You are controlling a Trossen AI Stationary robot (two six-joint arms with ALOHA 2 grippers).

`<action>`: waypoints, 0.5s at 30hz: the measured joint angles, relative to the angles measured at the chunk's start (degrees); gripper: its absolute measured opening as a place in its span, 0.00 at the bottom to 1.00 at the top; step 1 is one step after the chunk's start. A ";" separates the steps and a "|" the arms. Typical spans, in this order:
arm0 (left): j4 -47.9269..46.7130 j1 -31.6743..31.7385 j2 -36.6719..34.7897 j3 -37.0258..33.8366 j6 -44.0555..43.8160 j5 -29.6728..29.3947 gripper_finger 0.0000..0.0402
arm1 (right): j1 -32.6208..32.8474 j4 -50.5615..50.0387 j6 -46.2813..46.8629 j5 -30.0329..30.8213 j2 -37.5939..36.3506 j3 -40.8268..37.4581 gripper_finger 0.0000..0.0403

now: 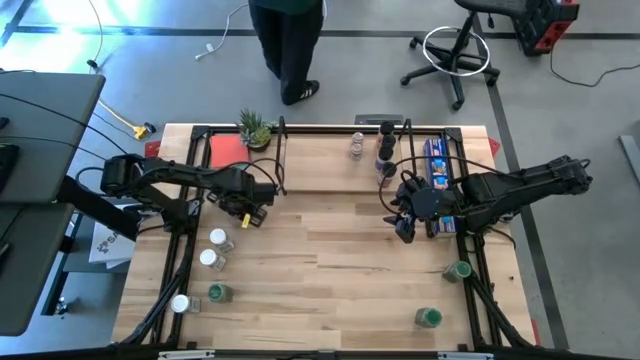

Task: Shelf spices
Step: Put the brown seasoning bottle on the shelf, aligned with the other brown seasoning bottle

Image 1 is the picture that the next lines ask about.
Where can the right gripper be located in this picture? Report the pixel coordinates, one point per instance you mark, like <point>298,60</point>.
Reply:
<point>407,200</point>

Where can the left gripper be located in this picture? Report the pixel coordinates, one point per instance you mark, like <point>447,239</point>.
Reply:
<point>247,190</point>

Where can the white-lid spice jar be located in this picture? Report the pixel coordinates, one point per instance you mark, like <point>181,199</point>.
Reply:
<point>179,303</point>
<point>218,236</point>
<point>208,257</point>

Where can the orange-filled black-lid spice bottle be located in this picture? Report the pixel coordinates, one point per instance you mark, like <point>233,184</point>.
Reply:
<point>388,170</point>

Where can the green-filled black-lid spice bottle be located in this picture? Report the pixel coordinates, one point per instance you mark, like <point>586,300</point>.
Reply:
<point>385,152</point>

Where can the green-lid spice jar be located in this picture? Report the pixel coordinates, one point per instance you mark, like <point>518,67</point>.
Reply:
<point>457,271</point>
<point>216,292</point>
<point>429,317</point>

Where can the small cork-lid glass jar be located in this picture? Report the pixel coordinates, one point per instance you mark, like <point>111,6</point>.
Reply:
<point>356,151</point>
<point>357,136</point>

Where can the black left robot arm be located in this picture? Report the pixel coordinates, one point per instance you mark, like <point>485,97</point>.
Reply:
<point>190,172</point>

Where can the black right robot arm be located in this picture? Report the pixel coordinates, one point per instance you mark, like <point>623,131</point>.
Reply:
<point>525,187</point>

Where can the yellow tag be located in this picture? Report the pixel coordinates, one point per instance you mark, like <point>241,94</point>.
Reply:
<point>245,220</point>

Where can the long blue printed box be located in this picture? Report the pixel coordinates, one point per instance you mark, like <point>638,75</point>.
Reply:
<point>436,155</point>

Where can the potted succulent plant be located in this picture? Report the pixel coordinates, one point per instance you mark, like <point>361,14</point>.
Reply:
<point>256,135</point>

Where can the white printed carton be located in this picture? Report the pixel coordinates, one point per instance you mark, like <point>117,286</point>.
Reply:
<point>107,247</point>

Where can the black slanted strut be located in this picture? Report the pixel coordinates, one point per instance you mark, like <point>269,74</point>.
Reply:
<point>95,205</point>

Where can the person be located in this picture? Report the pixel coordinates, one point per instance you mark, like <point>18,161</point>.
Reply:
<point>287,40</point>

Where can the small metal floor fixture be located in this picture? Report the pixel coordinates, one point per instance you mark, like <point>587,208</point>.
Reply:
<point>61,306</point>

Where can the dark grey desk top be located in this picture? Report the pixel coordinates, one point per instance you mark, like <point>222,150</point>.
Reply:
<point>45,150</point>
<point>30,280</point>

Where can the grey metal bar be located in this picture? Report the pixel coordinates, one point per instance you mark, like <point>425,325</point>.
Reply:
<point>631,157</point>

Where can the black keyboard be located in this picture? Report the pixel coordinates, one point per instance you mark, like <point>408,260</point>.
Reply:
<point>7,165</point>

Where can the red and black toolbox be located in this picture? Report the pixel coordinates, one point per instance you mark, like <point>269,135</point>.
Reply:
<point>542,22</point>

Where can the wooden shelf black metal frame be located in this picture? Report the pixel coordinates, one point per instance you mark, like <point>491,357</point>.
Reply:
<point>325,165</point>

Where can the grey metal bracket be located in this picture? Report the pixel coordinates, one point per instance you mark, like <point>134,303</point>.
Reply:
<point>378,119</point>

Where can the black metal rig frame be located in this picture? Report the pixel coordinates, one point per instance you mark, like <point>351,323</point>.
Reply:
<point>335,129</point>

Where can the white mount bracket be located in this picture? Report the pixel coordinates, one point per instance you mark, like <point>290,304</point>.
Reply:
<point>465,356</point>
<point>186,355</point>

